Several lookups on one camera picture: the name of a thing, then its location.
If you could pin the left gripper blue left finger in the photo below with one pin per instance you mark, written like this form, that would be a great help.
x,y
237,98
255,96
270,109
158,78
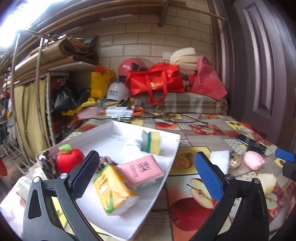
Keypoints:
x,y
81,174

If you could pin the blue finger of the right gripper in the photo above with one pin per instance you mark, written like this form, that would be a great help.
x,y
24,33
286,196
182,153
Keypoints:
x,y
285,155

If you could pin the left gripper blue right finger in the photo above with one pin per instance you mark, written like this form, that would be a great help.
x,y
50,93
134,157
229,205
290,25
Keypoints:
x,y
211,175

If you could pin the white foam block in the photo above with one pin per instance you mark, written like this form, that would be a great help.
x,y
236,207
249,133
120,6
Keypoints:
x,y
221,159

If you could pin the pink plush toy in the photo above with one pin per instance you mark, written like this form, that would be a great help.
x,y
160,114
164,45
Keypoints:
x,y
253,160

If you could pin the red apple plush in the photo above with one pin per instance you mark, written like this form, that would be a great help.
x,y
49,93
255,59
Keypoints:
x,y
68,157

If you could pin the yellow foam chunk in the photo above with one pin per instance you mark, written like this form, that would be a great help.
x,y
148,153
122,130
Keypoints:
x,y
268,182

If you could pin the yellow tissue pack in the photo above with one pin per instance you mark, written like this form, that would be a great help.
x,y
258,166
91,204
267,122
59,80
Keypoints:
x,y
115,193

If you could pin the dark patterned cloth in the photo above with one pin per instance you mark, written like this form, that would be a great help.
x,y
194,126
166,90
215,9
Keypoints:
x,y
48,163

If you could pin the pink tissue pack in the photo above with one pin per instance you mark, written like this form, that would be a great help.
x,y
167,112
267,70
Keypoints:
x,y
142,172

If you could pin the green yellow sponge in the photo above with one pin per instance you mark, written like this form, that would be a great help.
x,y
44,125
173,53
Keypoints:
x,y
151,142

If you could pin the fruit pattern tablecloth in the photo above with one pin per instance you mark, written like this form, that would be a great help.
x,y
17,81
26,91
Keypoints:
x,y
51,211

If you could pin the black smartphone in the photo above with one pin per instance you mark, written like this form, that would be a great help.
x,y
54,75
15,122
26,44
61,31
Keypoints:
x,y
245,140

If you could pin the white cardboard tray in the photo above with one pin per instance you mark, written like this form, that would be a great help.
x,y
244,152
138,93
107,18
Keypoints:
x,y
117,143

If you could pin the plaid blanket bundle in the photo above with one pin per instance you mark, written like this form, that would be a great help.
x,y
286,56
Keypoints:
x,y
183,103

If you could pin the metal shelf rack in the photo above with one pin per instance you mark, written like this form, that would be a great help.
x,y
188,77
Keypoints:
x,y
29,99

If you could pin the black plastic bag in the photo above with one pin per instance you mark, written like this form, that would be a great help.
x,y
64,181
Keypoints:
x,y
66,99

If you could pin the red plastic bag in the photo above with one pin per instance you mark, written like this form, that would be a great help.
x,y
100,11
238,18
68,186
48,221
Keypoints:
x,y
205,81

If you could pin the white helmet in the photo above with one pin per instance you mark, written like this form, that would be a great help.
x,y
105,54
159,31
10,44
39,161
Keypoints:
x,y
118,91

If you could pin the yellow shopping bag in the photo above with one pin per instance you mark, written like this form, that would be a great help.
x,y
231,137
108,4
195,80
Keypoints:
x,y
100,79

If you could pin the red tote bag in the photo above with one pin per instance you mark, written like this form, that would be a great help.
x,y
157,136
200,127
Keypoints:
x,y
157,82

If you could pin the purple wooden door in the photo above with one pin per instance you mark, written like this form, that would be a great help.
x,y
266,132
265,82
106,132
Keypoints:
x,y
254,43

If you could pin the cream foam roll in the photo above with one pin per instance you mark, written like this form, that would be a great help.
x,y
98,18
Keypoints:
x,y
186,59

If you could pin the pink helmet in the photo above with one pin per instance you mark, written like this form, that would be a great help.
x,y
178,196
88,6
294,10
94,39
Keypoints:
x,y
131,64

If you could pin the orange handled tool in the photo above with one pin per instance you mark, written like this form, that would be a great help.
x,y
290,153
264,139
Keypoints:
x,y
138,111

